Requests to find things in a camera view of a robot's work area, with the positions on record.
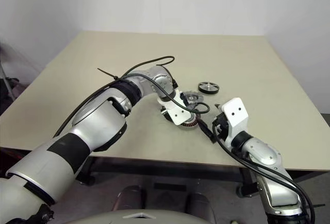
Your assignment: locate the dark bag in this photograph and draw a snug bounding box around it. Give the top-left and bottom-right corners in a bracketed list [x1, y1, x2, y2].
[0, 77, 28, 109]

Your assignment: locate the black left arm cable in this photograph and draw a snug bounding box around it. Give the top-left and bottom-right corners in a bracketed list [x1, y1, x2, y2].
[53, 55, 211, 138]

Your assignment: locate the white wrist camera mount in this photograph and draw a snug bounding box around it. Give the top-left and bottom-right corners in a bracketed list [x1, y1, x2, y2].
[157, 89, 193, 126]
[222, 98, 250, 149]

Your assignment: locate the black table frame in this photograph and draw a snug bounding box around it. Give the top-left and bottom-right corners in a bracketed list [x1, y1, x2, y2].
[76, 156, 330, 199]

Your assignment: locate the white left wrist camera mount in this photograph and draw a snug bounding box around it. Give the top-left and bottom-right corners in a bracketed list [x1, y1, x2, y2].
[157, 89, 193, 126]

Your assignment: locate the grey motor housing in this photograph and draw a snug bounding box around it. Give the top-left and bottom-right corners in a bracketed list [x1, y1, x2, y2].
[180, 91, 205, 111]

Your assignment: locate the black spoked rotor disc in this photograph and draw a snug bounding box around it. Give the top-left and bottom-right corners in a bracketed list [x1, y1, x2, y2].
[197, 80, 221, 95]

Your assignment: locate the copper wound motor stator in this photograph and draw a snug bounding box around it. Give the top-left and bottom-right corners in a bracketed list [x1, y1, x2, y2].
[177, 112, 201, 131]

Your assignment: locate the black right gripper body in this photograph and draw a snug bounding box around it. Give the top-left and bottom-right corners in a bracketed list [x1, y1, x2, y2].
[211, 111, 232, 142]

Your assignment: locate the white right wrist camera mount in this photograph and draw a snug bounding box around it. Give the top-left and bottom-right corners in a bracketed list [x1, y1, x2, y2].
[222, 98, 250, 149]

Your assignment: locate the white tripod leg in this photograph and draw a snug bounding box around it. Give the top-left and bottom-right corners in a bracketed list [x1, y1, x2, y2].
[0, 60, 14, 101]

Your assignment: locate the grey robot torso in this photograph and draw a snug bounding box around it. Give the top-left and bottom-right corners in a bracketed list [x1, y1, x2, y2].
[86, 203, 208, 224]

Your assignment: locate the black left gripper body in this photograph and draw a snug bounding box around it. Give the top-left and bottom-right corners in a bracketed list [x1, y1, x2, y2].
[160, 106, 173, 123]

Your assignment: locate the dark rounded shape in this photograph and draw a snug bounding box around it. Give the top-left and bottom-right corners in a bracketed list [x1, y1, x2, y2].
[185, 192, 215, 224]
[115, 185, 148, 213]

